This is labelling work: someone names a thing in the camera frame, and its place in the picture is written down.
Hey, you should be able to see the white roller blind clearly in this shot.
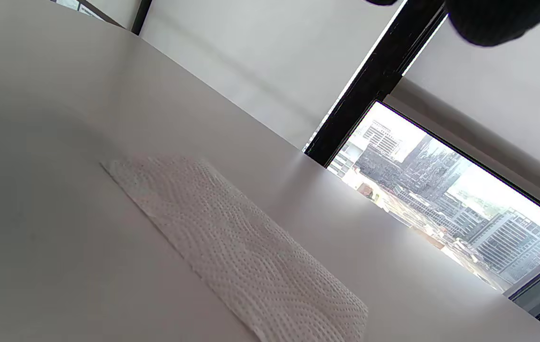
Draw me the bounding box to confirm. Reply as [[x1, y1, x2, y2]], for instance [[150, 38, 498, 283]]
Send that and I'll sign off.
[[384, 0, 540, 223], [139, 0, 404, 151]]

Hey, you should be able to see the black window frame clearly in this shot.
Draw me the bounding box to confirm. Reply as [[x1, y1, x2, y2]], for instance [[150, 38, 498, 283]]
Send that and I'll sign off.
[[304, 0, 540, 339]]

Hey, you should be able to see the person's left hand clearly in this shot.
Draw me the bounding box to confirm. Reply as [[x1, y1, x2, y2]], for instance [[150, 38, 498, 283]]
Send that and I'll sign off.
[[364, 0, 540, 47]]

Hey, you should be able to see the black window post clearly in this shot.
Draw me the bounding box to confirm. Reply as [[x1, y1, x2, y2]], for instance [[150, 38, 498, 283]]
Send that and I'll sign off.
[[130, 0, 152, 36]]

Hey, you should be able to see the white embossed paper towel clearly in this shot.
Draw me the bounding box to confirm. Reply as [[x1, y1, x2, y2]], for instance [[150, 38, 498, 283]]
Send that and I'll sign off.
[[100, 156, 369, 342]]

